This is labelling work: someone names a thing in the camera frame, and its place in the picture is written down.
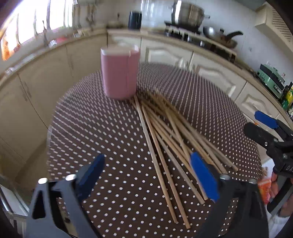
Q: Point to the green toaster appliance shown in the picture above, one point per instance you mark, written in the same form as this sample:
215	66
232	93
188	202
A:
271	78

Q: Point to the chrome sink faucet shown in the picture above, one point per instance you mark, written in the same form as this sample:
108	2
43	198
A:
45	34

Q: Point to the black gas stove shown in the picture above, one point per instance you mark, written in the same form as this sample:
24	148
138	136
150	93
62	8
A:
193	36

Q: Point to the black electric kettle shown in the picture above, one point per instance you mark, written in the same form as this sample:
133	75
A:
135	20

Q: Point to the pink chopstick holder cup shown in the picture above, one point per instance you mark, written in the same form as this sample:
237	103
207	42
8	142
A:
120	64

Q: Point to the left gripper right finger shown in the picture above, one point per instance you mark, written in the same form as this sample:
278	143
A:
238	210

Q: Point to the kitchen window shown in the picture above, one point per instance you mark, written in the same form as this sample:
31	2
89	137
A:
31	19

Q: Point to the steel wok black handle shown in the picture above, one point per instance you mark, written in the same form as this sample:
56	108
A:
220	37

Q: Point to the person's right hand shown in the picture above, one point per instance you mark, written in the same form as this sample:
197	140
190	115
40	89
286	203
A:
278	189

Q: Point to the wooden chopstick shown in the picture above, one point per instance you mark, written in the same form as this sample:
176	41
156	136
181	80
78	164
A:
156	139
155	162
220	155
196	135
177	165
180	129
176	149
171	118

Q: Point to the brown polka dot tablecloth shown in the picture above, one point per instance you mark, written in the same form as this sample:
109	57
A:
127	200

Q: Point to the cream lower kitchen cabinets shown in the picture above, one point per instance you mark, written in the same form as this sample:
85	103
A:
30	92

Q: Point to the stainless steel stock pot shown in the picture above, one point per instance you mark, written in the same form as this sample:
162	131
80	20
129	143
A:
183	12

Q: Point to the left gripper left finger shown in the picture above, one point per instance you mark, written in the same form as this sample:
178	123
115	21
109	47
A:
45	218

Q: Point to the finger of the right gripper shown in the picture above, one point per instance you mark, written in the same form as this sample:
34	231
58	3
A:
259	135
265	119

